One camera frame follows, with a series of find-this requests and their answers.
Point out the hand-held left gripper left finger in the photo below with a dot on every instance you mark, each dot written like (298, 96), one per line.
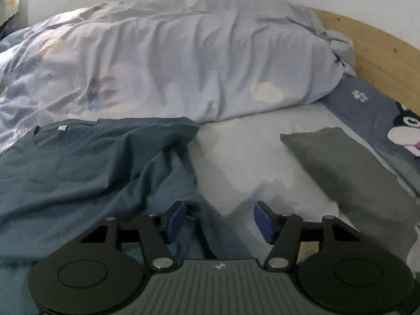
(175, 223)

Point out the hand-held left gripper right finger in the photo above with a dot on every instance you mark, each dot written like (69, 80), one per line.
(264, 223)

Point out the dark blue shirt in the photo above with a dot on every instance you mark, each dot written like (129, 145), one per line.
(82, 170)

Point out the grey folded cloth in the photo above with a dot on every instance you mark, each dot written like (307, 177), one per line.
(344, 177)

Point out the blue cartoon printed pillow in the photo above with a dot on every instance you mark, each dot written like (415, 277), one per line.
(370, 111)

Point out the light blue printed duvet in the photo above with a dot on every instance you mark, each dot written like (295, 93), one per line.
(197, 55)

